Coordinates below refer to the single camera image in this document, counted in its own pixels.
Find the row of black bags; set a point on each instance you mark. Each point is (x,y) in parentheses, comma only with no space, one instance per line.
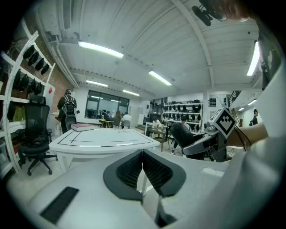
(178,108)
(24,80)

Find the white chair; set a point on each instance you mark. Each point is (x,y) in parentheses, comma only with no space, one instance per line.
(234,148)

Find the brown wooden desk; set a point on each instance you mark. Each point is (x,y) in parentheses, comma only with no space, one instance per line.
(157,132)

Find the white shelving unit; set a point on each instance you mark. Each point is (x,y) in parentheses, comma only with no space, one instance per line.
(183,104)
(3,97)
(22,100)

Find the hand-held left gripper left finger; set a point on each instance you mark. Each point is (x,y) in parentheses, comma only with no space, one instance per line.
(125,174)

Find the gray backpack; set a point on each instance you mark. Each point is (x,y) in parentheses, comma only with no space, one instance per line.
(68,107)

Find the black head-mounted camera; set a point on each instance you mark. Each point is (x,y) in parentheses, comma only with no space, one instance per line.
(203,13)

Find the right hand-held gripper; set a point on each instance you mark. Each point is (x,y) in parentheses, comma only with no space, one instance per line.
(221,125)

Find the white refrigerator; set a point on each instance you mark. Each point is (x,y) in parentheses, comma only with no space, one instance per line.
(48,99)

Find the white table with black lines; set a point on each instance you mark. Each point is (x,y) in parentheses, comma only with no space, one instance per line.
(105,136)

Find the red hardcover book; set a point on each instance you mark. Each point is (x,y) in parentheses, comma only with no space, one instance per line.
(81,127)

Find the person's head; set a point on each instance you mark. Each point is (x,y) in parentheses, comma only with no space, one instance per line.
(236,11)

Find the black office chair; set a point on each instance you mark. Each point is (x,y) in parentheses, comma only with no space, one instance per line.
(35,125)

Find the black shelving rack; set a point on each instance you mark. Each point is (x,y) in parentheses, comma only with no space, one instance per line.
(156,107)

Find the black-framed eyeglasses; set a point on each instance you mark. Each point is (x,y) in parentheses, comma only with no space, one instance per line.
(221,15)

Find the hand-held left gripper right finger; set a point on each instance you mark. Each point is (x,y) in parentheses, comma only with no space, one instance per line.
(161,174)

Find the gray chair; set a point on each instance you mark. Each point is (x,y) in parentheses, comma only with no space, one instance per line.
(126,124)
(116,123)

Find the long ceiling light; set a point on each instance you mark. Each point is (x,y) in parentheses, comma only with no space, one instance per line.
(96,83)
(100,49)
(130,92)
(159,77)
(254,58)
(252,102)

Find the dark framed window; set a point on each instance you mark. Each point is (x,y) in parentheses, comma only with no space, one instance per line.
(107,103)

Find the person's right forearm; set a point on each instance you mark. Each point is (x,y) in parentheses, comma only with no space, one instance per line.
(252,135)

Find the person's arm in white sleeve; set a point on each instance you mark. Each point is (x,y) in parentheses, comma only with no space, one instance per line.
(257,179)

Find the light wooden table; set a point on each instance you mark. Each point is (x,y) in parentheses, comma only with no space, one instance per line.
(106,121)

